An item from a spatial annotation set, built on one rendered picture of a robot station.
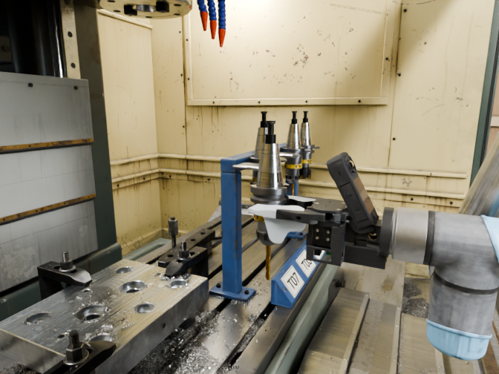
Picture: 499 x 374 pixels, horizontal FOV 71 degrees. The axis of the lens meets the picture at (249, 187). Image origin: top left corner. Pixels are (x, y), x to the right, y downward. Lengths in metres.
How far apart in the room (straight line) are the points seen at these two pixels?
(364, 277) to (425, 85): 0.75
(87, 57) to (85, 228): 0.51
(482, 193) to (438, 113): 0.91
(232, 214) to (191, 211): 1.15
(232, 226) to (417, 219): 0.42
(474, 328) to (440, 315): 0.04
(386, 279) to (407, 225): 0.89
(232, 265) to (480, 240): 0.51
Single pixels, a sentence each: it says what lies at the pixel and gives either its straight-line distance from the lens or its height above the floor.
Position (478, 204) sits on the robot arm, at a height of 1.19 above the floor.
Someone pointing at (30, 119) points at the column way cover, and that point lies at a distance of 1.03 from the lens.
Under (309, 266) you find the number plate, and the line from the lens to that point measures 0.96.
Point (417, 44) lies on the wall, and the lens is 1.54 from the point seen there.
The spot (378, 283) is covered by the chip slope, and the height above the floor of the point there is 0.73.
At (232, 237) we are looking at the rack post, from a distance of 0.80.
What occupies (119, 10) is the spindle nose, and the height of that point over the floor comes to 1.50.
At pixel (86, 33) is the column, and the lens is 1.23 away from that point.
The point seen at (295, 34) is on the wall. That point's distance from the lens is 1.63.
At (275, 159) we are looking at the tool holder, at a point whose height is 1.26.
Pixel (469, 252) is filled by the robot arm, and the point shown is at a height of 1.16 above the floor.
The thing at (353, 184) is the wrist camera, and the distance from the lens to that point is 0.51.
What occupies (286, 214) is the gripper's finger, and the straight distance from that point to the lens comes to 0.52.
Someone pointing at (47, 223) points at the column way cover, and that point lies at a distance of 1.09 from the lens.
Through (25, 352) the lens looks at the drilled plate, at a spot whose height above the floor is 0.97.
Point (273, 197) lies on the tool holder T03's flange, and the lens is 0.55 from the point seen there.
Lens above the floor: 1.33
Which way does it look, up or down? 12 degrees down
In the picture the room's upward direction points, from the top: straight up
